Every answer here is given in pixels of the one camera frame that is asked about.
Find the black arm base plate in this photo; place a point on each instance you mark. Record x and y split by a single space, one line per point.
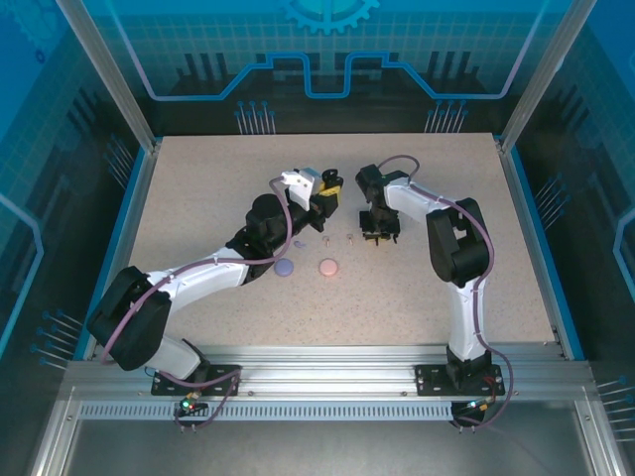
429 382
164 384

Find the aluminium front rail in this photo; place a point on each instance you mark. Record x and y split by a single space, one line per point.
327 367

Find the aluminium frame post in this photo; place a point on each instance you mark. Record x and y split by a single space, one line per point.
115 74
542 74

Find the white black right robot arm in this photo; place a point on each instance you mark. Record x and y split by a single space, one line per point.
456 238

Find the pink round charging case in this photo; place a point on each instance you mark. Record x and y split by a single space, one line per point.
329 268

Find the aluminium lower frame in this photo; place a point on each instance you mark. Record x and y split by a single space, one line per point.
317 446

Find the aluminium table side rail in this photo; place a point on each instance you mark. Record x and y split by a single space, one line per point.
523 208
135 208

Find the purple round charging case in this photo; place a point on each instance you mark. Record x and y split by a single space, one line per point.
287 268

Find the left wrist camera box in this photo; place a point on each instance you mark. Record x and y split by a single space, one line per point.
300 186

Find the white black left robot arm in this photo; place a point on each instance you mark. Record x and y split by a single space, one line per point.
208 275

